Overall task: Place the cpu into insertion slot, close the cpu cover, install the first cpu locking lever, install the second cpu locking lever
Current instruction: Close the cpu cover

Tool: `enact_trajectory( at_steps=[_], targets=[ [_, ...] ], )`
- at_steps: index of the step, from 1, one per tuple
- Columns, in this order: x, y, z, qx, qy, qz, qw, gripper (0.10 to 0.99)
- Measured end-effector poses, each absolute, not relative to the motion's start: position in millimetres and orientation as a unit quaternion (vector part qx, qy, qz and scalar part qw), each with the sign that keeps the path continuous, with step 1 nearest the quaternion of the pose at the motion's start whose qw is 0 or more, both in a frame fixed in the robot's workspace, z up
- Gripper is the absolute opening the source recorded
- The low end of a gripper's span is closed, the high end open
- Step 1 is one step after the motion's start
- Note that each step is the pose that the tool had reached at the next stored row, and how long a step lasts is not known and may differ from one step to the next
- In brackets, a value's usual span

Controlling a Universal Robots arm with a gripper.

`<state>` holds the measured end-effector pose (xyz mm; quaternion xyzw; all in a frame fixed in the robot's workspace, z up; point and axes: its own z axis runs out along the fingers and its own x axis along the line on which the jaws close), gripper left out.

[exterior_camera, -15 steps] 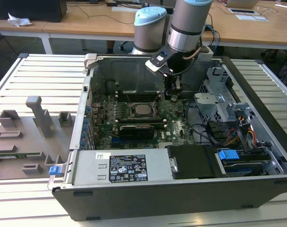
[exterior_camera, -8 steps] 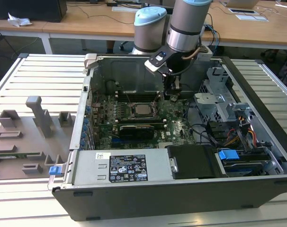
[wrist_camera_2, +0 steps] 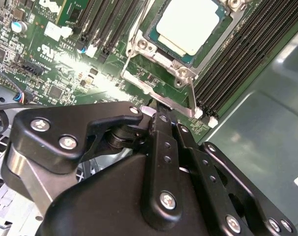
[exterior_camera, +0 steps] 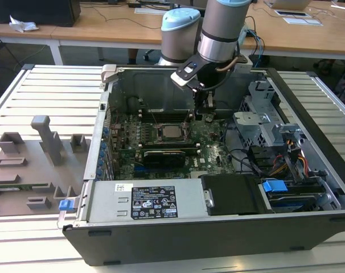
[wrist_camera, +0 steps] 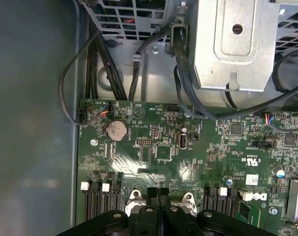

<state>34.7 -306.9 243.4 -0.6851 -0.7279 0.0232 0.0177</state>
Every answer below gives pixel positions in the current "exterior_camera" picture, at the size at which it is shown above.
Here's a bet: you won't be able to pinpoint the blue disk carrier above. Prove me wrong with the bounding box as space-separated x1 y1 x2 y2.
262 179 307 213

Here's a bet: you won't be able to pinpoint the blue slot retainer clips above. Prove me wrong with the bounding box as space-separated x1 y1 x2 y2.
96 127 110 177

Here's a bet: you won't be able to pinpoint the yellow red wire bundle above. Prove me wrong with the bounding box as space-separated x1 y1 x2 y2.
270 136 309 177

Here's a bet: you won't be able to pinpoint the grey case latch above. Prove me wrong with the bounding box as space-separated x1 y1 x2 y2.
100 64 125 92

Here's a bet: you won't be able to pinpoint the grey parts rack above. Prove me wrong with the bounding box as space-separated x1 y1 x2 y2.
0 115 93 219

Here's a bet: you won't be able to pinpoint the blue release latch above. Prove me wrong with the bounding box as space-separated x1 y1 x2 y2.
59 200 76 213

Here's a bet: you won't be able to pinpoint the green motherboard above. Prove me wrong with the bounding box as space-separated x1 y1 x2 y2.
109 110 236 181

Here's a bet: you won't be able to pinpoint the black open PC case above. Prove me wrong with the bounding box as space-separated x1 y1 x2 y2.
57 64 345 268

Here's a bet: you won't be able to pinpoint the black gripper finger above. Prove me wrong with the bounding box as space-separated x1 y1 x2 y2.
204 93 217 111
194 86 205 121

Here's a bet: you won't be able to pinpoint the silver drive cage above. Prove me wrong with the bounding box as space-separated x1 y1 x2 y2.
232 80 307 149

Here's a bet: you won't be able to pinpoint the black RAM stick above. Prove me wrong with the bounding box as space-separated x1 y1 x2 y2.
142 110 190 117
143 141 197 148

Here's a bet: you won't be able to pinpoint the silver disk bay bracket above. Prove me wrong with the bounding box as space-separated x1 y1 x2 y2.
257 175 343 214

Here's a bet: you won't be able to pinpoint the green RAM stick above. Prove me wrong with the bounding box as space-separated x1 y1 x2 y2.
0 183 48 191

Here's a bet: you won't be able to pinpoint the wooden desk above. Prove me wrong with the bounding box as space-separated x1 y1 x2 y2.
0 0 345 67

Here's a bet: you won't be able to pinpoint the black drive cover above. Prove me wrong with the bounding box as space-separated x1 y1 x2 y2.
199 173 273 217

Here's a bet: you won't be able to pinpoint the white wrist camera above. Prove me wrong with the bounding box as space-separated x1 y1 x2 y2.
170 60 206 89

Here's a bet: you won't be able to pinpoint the white desk socket panel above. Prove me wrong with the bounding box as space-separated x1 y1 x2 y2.
274 9 324 27

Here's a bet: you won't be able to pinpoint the black internal cable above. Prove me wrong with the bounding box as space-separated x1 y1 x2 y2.
224 121 262 176

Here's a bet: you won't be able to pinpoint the CPU socket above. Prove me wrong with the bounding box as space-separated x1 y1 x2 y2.
155 122 192 143

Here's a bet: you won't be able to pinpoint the blue cable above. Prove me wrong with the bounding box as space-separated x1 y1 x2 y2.
245 27 266 69

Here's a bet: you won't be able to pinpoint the silver power supply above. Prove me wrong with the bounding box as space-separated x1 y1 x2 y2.
87 179 210 225

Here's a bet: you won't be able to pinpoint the black desktop computer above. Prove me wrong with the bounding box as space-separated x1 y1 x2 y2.
0 0 82 28

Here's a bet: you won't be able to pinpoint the black graphics card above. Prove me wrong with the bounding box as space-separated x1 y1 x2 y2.
143 150 187 172

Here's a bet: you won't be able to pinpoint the black power supply label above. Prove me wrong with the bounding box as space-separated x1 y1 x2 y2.
131 185 177 221

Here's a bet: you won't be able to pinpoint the white keyboard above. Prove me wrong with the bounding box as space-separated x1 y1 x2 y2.
134 7 173 15

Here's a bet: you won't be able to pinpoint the silver CPU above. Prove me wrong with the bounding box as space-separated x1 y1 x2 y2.
162 126 181 140

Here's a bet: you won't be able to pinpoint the silver laptop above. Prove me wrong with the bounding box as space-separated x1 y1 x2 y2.
263 0 312 11

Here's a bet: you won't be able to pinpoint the crumpled white paper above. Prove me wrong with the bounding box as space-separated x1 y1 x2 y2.
9 14 40 33

